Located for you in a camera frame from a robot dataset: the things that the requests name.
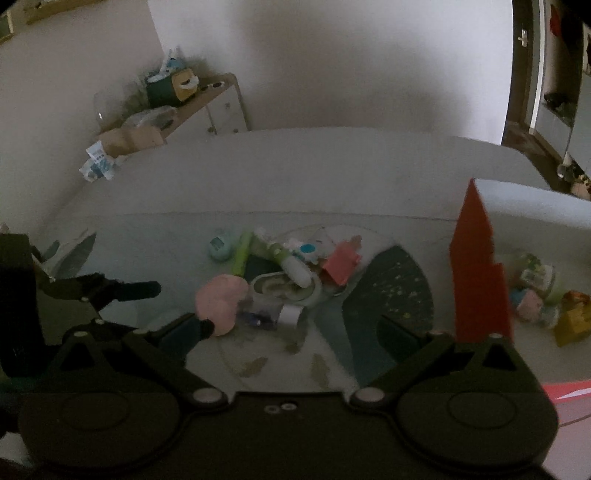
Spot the small jar with silver cap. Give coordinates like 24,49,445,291
240,302,304,331

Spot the pink box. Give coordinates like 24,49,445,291
320,235,363,287

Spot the teal round case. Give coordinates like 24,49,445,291
210,235,234,262

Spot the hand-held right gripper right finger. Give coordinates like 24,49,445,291
348,316,533,408

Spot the white oval case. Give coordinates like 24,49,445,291
249,272,324,308

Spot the green tube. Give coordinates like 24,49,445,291
231,231,254,277

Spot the red cardboard box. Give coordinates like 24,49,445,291
450,177,591,435

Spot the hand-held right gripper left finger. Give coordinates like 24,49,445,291
59,314,228,409

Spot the pink round pouch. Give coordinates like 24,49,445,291
195,274,250,338

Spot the clear plastic bag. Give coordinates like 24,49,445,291
122,106,177,130

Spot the blue and white tissue packet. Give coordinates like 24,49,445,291
79,141,116,184

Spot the small pink toy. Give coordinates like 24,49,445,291
512,291,560,329

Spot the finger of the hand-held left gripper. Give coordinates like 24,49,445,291
39,274,163,311
44,320,140,345

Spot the brown cardboard box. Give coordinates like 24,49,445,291
99,124,165,156

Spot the green and yellow tissue box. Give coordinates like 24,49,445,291
146,66,199,107

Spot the white and blue rabbit toy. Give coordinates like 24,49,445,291
281,237,319,265

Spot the wooden sideboard with white drawers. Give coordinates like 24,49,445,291
99,73,250,154

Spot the white cabinet unit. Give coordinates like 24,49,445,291
531,0,591,172

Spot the green and white bottle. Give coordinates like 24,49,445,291
517,251,567,304

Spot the white and green thermometer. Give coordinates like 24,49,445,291
252,228,313,288

